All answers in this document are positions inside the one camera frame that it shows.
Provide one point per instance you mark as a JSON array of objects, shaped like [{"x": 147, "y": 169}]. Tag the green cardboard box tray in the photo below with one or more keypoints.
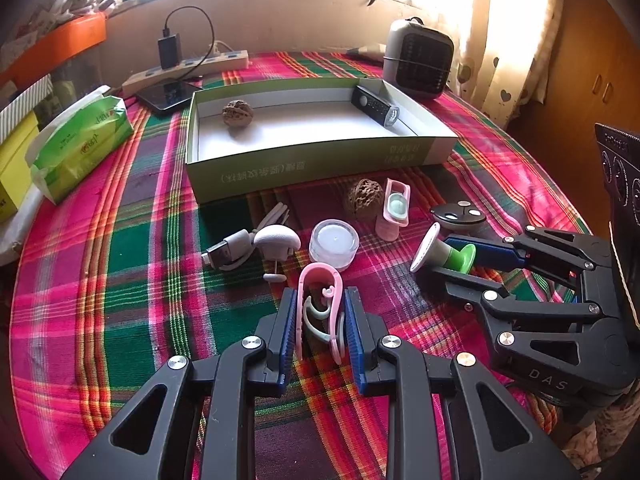
[{"x": 300, "y": 170}]

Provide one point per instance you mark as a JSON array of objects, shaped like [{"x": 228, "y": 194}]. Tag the pink small case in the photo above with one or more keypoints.
[{"x": 390, "y": 225}]

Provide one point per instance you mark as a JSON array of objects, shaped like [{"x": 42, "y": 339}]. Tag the grey desk heater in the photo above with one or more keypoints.
[{"x": 420, "y": 60}]

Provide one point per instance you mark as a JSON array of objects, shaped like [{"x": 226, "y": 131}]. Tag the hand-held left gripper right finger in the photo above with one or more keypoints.
[{"x": 355, "y": 340}]

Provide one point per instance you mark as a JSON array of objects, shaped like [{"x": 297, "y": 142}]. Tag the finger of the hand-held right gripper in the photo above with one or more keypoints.
[
  {"x": 465, "y": 287},
  {"x": 485, "y": 250}
]

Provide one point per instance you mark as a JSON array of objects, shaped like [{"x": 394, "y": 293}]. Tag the black flashlight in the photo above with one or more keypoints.
[{"x": 372, "y": 105}]

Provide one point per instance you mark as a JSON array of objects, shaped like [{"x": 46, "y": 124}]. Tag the white plastic bag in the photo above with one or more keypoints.
[{"x": 15, "y": 235}]

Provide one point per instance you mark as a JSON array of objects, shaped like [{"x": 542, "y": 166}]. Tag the black charger block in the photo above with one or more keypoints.
[{"x": 169, "y": 52}]

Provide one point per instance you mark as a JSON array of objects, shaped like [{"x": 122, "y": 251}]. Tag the floral cloth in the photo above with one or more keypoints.
[{"x": 610, "y": 440}]

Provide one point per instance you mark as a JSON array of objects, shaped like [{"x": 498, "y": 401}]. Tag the white power strip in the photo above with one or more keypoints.
[{"x": 220, "y": 60}]

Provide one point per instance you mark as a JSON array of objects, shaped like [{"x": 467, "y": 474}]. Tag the grey cone-shaped item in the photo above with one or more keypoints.
[{"x": 365, "y": 52}]

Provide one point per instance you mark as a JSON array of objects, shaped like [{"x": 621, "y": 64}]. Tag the white mushroom-shaped hook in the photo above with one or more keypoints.
[{"x": 277, "y": 240}]

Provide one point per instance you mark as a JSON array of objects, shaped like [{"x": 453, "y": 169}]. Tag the heart print curtain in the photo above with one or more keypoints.
[{"x": 515, "y": 35}]

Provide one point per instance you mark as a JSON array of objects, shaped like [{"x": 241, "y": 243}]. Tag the wooden cabinet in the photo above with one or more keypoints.
[{"x": 585, "y": 85}]

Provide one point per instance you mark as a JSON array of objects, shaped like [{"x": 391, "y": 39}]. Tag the white candle in clear jar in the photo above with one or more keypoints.
[{"x": 334, "y": 240}]

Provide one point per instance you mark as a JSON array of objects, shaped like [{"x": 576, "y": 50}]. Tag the yellow box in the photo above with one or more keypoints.
[{"x": 15, "y": 160}]

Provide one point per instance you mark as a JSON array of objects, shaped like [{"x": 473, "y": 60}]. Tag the striped box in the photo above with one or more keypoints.
[{"x": 25, "y": 102}]

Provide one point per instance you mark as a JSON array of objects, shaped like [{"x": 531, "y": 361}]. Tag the green tissue pack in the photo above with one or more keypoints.
[{"x": 80, "y": 145}]

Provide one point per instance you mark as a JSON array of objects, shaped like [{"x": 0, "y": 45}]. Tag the green and white suction holder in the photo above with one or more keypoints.
[{"x": 425, "y": 250}]

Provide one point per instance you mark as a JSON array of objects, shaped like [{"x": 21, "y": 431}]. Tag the white plug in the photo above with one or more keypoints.
[{"x": 216, "y": 50}]

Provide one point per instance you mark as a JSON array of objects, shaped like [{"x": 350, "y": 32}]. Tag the pink plastic clip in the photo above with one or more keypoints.
[{"x": 322, "y": 266}]

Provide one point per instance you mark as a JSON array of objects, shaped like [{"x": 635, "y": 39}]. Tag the plaid tablecloth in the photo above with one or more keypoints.
[{"x": 125, "y": 285}]

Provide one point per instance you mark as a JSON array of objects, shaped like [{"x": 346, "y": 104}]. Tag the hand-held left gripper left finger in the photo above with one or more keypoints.
[{"x": 287, "y": 330}]

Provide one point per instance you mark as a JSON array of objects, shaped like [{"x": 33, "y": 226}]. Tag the black phone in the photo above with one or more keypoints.
[{"x": 165, "y": 96}]

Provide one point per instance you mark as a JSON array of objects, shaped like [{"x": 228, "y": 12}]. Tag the clear plastic container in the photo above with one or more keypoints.
[{"x": 75, "y": 80}]

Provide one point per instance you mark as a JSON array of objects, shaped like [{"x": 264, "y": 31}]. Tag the brown walnut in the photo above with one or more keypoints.
[
  {"x": 238, "y": 114},
  {"x": 361, "y": 199}
]

